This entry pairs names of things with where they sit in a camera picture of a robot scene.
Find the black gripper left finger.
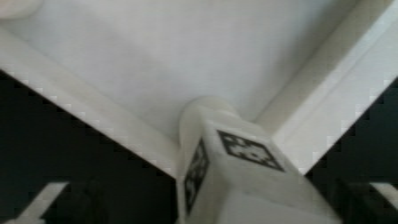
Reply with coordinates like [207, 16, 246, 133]
[5, 178, 110, 224]

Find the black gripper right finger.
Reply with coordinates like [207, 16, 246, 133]
[332, 179, 398, 224]

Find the white square table top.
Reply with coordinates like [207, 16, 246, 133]
[0, 0, 380, 178]

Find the white fence wall rail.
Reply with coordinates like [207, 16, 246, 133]
[277, 6, 398, 176]

